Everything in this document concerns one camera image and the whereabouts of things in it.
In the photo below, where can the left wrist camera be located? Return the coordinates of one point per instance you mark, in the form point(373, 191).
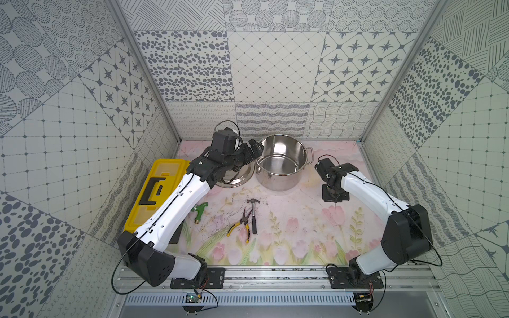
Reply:
point(226, 141)

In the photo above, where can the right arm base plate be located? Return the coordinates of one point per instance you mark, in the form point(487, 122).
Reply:
point(338, 277)

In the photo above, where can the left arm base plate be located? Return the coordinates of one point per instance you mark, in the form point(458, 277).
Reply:
point(212, 279)

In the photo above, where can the black claw hammer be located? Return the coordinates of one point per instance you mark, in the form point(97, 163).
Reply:
point(254, 203)

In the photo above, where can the left controller board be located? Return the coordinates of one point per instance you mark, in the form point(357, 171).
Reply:
point(192, 303)

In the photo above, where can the stainless steel pot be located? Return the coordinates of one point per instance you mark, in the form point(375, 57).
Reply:
point(282, 162)

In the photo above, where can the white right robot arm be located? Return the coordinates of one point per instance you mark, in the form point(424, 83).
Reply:
point(407, 232)

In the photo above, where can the yellow plastic toolbox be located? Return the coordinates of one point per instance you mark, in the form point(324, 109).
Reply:
point(163, 178)

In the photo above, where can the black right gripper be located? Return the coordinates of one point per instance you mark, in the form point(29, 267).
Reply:
point(345, 196)

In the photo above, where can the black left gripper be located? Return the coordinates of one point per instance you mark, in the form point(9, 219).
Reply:
point(252, 148)

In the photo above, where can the right controller board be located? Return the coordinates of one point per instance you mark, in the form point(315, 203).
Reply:
point(363, 302)

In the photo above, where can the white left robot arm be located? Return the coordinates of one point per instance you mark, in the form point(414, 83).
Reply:
point(144, 250)

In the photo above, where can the aluminium mounting rail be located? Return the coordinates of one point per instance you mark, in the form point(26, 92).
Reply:
point(315, 278)

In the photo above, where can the steel pot lid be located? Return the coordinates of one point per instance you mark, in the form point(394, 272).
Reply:
point(236, 179)

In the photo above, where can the controller board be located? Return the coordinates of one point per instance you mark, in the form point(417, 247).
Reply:
point(363, 302)
point(192, 303)

